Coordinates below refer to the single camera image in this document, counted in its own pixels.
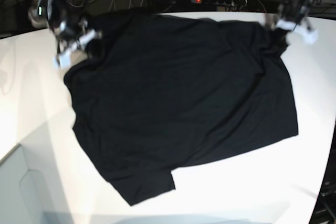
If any black T-shirt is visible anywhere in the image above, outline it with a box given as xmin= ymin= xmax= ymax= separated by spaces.
xmin=64 ymin=12 xmax=298 ymax=206

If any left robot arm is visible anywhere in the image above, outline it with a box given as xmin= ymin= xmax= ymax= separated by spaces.
xmin=272 ymin=0 xmax=321 ymax=45

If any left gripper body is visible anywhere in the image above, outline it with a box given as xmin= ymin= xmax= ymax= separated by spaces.
xmin=272 ymin=0 xmax=312 ymax=29

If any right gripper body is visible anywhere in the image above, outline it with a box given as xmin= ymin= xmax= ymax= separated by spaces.
xmin=48 ymin=11 xmax=88 ymax=48

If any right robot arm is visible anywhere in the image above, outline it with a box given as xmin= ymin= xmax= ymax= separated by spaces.
xmin=28 ymin=0 xmax=102 ymax=69

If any power strip with red switch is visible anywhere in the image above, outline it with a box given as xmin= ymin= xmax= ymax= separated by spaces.
xmin=190 ymin=0 xmax=248 ymax=7

